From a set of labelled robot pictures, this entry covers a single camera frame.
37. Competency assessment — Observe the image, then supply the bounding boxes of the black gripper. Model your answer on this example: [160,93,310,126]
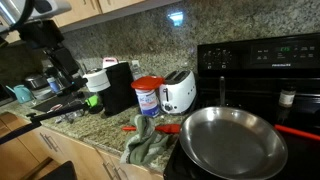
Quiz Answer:
[45,46,79,82]

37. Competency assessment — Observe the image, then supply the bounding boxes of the red plastic lid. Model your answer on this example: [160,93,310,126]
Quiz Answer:
[131,76,164,90]

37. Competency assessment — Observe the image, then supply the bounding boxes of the black coffee maker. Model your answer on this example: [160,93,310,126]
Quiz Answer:
[83,62,137,116]

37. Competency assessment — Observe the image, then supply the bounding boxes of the blue cup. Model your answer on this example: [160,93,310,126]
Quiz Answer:
[47,77,60,93]

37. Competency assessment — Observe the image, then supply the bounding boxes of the steel pot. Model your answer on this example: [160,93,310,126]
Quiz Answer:
[24,74,48,89]

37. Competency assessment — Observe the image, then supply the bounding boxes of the black drying mat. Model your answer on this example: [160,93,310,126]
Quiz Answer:
[34,92,92,112]

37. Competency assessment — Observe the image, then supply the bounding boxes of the wooden upper cabinets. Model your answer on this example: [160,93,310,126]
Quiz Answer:
[0,0,181,44]

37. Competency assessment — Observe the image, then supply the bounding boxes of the wooden cabinets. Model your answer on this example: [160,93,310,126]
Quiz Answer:
[0,111,164,180]
[0,0,181,44]

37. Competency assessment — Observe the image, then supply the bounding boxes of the green small object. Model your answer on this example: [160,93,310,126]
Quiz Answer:
[85,95,99,107]

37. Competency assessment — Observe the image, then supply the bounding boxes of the white wipes canister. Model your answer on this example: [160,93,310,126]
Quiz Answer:
[135,89,160,117]

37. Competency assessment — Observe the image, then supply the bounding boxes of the wooden lower cabinets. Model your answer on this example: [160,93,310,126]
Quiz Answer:
[0,111,164,180]

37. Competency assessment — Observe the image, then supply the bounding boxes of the white two-slot toaster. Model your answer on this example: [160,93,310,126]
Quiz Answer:
[159,70,197,114]

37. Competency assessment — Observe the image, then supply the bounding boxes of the green dish towel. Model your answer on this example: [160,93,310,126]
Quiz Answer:
[120,114,171,165]

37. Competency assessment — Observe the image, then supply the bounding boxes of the red silicone spatula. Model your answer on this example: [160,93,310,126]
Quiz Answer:
[123,124,180,134]

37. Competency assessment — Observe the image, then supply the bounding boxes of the steel frying pan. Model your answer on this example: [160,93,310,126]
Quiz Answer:
[178,76,289,180]

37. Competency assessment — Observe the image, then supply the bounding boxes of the black electric stove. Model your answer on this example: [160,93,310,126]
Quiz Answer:
[163,33,320,180]

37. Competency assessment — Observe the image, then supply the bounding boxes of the small spice jar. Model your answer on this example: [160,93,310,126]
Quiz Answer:
[278,86,296,108]

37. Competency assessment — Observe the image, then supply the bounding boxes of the red pan handle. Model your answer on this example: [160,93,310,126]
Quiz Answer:
[274,124,320,141]

